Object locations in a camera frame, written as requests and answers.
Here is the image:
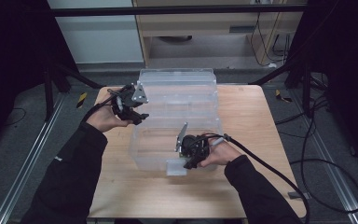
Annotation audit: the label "black curtain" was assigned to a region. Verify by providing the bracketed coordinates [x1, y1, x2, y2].
[0, 0, 77, 150]
[288, 0, 358, 171]

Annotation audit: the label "thin black floor cable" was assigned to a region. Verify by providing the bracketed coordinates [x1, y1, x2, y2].
[0, 106, 27, 127]

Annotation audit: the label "black metal stand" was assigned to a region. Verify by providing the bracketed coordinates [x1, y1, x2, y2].
[248, 55, 330, 119]
[41, 59, 105, 122]

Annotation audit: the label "looped black floor cable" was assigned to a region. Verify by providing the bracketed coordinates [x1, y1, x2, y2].
[274, 92, 358, 214]

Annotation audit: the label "small grey tag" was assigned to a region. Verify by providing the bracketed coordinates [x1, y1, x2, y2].
[287, 190, 310, 200]

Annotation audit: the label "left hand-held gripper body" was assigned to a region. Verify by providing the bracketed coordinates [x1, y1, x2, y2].
[110, 82, 150, 122]

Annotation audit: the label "clear plastic storage box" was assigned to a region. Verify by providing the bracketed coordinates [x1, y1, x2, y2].
[129, 68, 224, 176]

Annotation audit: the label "yellow black tape strip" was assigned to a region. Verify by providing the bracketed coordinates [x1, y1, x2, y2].
[76, 91, 89, 109]
[274, 89, 293, 104]

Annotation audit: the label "light wooden cabinet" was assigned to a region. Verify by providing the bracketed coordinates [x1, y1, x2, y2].
[132, 0, 306, 68]

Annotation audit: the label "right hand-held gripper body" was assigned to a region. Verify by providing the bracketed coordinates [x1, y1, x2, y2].
[175, 121, 212, 162]

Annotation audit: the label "person's left hand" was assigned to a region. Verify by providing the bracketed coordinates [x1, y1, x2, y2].
[86, 87, 134, 133]

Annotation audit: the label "person's right hand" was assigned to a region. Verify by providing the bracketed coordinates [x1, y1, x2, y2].
[198, 138, 242, 168]

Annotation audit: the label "right hand-held gripper cable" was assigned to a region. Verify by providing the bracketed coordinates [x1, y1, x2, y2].
[195, 133, 310, 224]

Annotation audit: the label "hanging black cables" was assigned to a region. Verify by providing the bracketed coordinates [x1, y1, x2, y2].
[250, 12, 295, 68]

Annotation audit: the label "black horizontal bar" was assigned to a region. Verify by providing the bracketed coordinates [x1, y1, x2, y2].
[50, 4, 309, 17]

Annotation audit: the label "left hand-held gripper cable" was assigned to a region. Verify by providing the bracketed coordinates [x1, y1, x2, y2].
[80, 83, 136, 124]

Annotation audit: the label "white cabinet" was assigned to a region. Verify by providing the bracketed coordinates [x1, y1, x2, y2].
[47, 0, 144, 64]

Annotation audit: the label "aluminium floor rail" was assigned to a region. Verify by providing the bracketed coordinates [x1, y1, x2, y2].
[292, 90, 358, 224]
[0, 92, 66, 224]

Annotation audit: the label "hand-held gripper cable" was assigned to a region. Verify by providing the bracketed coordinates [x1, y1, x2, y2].
[195, 133, 310, 224]
[80, 83, 136, 124]

